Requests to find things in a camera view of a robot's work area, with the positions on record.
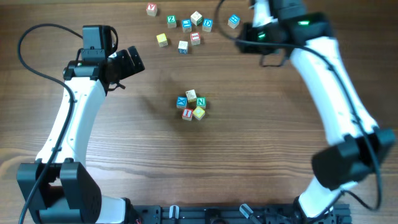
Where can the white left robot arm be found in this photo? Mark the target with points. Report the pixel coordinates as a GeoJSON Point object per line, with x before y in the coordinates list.
{"type": "Point", "coordinates": [57, 187]}

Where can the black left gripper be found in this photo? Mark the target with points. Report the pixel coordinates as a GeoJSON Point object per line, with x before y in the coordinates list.
{"type": "Point", "coordinates": [129, 68]}

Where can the blue X letter block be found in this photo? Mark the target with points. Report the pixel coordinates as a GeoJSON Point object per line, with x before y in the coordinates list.
{"type": "Point", "coordinates": [181, 102]}

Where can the green Z letter block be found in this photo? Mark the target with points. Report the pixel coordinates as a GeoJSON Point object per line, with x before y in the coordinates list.
{"type": "Point", "coordinates": [171, 21]}

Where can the white block blue 2 side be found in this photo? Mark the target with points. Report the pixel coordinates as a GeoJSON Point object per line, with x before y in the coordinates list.
{"type": "Point", "coordinates": [183, 47]}

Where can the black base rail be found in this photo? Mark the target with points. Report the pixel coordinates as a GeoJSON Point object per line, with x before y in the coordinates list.
{"type": "Point", "coordinates": [269, 214]}

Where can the blue D letter block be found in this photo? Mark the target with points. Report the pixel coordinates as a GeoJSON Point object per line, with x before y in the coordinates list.
{"type": "Point", "coordinates": [207, 25]}

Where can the blue top block far right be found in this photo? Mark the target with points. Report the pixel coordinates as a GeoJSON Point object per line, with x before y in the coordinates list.
{"type": "Point", "coordinates": [233, 21]}

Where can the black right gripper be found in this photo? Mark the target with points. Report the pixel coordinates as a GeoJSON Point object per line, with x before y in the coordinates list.
{"type": "Point", "coordinates": [249, 48]}

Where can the red Y block far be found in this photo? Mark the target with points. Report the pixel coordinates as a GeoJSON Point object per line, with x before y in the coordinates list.
{"type": "Point", "coordinates": [151, 9]}

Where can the white block green side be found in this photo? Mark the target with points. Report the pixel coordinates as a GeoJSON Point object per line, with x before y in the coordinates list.
{"type": "Point", "coordinates": [196, 18]}

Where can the yellow top block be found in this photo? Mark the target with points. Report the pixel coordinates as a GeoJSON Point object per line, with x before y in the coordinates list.
{"type": "Point", "coordinates": [198, 113]}

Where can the yellow S letter block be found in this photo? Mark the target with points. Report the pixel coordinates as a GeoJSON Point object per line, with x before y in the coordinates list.
{"type": "Point", "coordinates": [162, 40]}

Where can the blue L letter block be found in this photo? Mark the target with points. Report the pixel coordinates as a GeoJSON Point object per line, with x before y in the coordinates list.
{"type": "Point", "coordinates": [186, 25]}

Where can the red i block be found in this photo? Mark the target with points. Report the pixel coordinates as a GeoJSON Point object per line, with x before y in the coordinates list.
{"type": "Point", "coordinates": [187, 114]}
{"type": "Point", "coordinates": [195, 38]}

